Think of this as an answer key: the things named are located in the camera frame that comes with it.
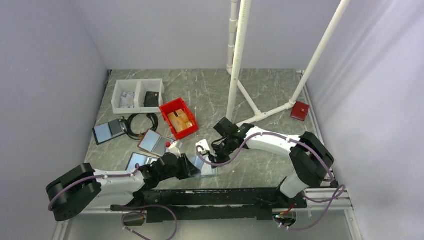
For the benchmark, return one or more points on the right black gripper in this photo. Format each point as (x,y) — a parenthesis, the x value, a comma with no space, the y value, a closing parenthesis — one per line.
(215,157)

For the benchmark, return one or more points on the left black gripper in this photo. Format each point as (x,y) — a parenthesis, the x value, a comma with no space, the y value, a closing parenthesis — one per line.
(188,169)

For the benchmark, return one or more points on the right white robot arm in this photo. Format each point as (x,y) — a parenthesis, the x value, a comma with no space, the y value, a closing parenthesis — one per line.
(310,158)

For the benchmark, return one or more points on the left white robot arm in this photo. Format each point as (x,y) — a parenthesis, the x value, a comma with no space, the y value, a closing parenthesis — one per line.
(84,187)

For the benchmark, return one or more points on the navy blue card holder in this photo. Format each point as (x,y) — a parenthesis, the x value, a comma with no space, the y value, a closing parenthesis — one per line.
(140,159)

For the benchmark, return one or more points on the red plastic bin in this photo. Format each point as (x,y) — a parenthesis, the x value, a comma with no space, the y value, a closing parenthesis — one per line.
(174,105)

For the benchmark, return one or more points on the brown boxes in red bin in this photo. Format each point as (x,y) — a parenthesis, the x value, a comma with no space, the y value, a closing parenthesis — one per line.
(179,120)

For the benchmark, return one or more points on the black wallet in bin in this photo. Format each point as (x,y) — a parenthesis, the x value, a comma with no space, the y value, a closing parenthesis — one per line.
(151,99)

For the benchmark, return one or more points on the white two-compartment bin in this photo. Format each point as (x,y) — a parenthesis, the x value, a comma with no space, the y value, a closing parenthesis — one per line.
(140,87)

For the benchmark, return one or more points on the red leather wallet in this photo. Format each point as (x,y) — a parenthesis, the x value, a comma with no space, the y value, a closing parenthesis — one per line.
(300,111)

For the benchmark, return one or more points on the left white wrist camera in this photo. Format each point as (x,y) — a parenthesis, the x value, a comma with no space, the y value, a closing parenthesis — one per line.
(174,148)

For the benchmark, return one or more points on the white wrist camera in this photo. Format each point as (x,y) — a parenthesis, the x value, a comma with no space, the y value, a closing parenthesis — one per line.
(203,147)
(174,148)

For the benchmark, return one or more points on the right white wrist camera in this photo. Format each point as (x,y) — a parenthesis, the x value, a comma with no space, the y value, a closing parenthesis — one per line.
(203,147)

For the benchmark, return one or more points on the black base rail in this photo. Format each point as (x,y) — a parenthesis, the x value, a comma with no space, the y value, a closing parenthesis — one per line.
(258,203)

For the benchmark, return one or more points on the white PVC pipe frame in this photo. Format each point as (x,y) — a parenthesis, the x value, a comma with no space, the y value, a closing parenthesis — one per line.
(278,34)

